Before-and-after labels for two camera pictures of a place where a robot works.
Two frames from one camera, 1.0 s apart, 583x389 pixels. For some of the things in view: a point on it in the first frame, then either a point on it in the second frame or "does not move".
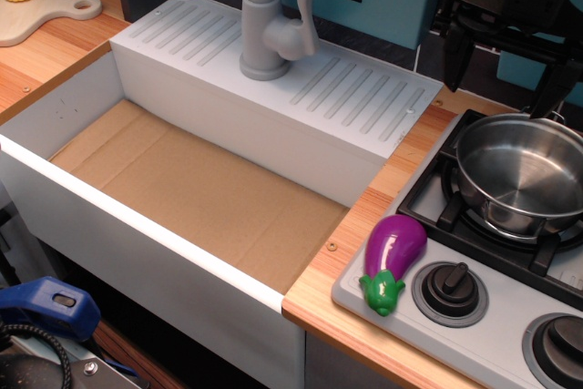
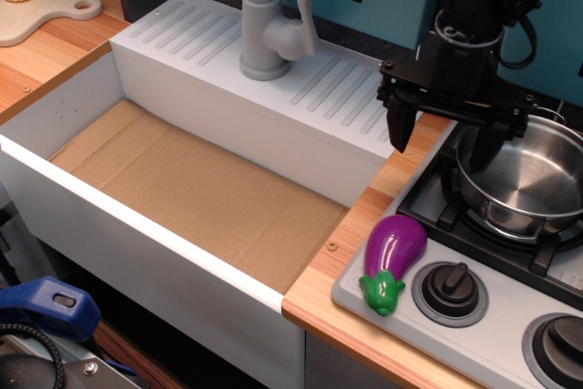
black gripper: x=511 y=13 to x=455 y=83
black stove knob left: x=450 y=294 does not move
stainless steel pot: x=523 y=175 does not move
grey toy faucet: x=269 y=41 does not move
